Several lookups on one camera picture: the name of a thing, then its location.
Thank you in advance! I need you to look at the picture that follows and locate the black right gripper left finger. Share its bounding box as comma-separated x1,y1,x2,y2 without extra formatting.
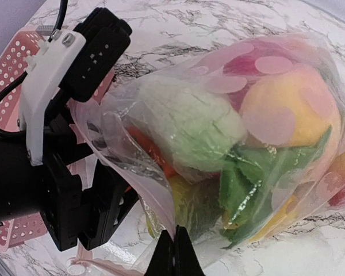
144,231,174,276

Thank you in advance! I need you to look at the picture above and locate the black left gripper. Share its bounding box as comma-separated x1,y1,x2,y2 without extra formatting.
0,86,141,251

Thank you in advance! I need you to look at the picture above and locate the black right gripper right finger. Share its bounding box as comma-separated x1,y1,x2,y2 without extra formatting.
174,225,205,276

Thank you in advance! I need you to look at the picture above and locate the clear zip top bag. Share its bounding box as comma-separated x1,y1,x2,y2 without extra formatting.
70,32,345,266

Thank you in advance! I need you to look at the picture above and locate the yellow fake bell pepper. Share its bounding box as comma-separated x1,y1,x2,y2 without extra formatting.
145,172,228,239

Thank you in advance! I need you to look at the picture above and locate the orange fake pumpkin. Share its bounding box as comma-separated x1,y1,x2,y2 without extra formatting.
127,126,177,179

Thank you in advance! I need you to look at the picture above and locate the pale green fake cabbage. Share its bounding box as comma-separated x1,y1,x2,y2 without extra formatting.
138,76,247,173

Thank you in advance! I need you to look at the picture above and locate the orange fake tangerine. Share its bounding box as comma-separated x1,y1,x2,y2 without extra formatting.
316,151,345,209

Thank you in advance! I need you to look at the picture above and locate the yellow fake peach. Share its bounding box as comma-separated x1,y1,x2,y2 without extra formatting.
240,64,341,162

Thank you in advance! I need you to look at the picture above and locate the red fake apple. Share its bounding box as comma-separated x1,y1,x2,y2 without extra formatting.
223,39,298,79

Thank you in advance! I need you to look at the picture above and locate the pink perforated plastic basket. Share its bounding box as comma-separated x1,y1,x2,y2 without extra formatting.
0,24,116,254

